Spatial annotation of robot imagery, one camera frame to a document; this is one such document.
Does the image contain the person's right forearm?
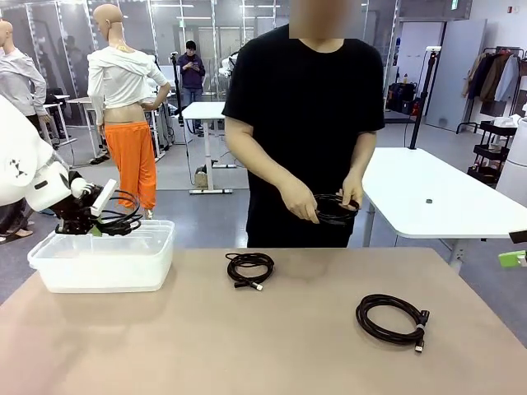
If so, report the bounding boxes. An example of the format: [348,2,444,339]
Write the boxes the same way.
[230,135,305,207]

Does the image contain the person's right hand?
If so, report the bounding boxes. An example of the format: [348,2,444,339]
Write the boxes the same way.
[282,180,320,225]

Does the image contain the black bags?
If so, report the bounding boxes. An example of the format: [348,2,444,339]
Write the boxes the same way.
[387,81,421,115]

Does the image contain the person's left hand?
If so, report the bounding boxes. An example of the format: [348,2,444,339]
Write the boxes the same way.
[336,172,364,211]

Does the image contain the dark brown coat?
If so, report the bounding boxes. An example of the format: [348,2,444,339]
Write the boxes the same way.
[479,53,510,102]

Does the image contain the black USB cable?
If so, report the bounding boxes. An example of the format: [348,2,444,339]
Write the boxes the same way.
[310,192,364,226]

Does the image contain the light grey shirt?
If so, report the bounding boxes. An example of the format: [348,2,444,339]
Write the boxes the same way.
[0,47,49,119]

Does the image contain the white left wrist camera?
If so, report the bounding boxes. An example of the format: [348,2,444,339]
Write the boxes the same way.
[91,179,119,216]

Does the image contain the light grey coat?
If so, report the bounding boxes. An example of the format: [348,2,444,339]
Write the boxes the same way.
[493,53,520,103]

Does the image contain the black utility cart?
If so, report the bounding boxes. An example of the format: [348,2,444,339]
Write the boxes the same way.
[467,120,519,186]

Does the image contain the black USB cable angled plug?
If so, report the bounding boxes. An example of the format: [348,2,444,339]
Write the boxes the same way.
[355,293,431,355]

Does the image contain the black stand pole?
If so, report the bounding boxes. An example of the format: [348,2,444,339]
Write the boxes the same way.
[407,45,442,150]

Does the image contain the white hooded top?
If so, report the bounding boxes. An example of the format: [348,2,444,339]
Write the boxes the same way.
[86,45,170,127]

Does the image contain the white rounded machine housing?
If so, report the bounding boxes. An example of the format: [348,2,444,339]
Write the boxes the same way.
[496,117,527,194]

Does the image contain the white desk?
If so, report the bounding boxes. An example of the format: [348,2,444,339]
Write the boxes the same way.
[65,92,174,161]
[180,101,238,195]
[40,93,79,168]

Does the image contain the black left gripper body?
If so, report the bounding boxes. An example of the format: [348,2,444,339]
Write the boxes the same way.
[55,172,102,223]

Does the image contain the white table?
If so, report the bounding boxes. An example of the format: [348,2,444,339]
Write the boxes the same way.
[361,146,527,281]

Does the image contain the orange pants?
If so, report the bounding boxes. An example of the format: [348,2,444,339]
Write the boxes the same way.
[103,121,158,210]

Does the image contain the person in black t-shirt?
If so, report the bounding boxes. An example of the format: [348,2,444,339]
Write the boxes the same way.
[222,0,386,249]

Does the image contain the black camera tripod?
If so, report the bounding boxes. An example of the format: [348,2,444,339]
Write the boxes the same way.
[170,51,186,128]

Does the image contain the black power cable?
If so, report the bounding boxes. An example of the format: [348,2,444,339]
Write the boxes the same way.
[96,189,143,238]

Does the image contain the beige mannequin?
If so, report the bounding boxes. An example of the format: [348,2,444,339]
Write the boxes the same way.
[0,20,53,139]
[86,3,172,221]

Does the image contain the clear plastic storage container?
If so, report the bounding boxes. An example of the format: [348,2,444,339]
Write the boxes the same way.
[26,220,176,294]

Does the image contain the person in purple hoodie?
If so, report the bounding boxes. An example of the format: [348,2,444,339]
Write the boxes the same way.
[176,39,206,131]

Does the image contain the black cable silver-tipped plug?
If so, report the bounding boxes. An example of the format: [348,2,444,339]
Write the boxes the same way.
[225,252,276,291]

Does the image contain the person's left forearm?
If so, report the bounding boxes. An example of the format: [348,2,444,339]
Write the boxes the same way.
[345,131,376,186]

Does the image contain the black clothes rack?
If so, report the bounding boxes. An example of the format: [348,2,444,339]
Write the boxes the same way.
[455,45,527,135]

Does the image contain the beige coat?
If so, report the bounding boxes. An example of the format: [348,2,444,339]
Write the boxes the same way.
[463,53,487,100]

